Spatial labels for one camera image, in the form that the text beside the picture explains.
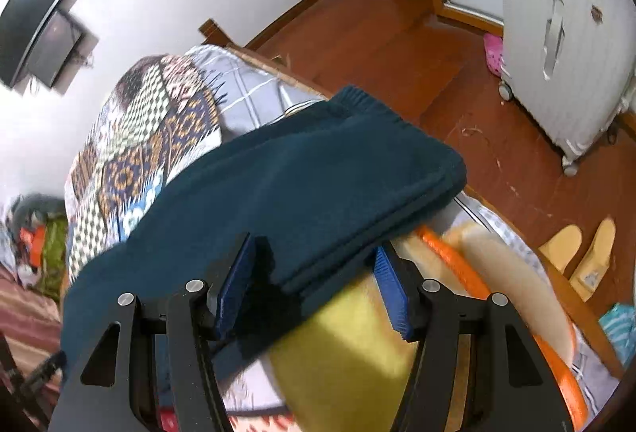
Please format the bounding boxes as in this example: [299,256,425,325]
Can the dark teal pants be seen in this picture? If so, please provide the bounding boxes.
[60,85,468,383]

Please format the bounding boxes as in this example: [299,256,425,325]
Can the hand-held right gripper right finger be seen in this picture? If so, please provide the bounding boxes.
[372,244,574,432]

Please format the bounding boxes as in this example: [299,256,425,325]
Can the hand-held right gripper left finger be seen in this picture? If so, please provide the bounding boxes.
[47,232,271,432]

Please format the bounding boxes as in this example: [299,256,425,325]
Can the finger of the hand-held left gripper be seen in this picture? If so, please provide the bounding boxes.
[24,351,68,390]

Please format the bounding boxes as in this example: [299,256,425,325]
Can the white hard suitcase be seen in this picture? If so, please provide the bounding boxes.
[489,0,636,177]

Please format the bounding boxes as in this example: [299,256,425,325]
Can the small black wall monitor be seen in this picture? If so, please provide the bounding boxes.
[27,9,100,90]

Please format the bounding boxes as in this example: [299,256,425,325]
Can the black wall television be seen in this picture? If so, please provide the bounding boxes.
[0,0,75,87]

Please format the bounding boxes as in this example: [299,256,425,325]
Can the pink slipper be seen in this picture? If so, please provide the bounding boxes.
[484,33,506,76]

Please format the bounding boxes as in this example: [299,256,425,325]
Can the teal patterned cloth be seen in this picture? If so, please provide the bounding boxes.
[599,303,633,363]

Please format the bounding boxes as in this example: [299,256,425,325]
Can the yellow slipper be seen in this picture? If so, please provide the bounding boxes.
[539,224,583,274]
[569,218,617,301]

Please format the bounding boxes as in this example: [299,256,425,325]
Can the patchwork printed blanket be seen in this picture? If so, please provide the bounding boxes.
[64,45,234,284]

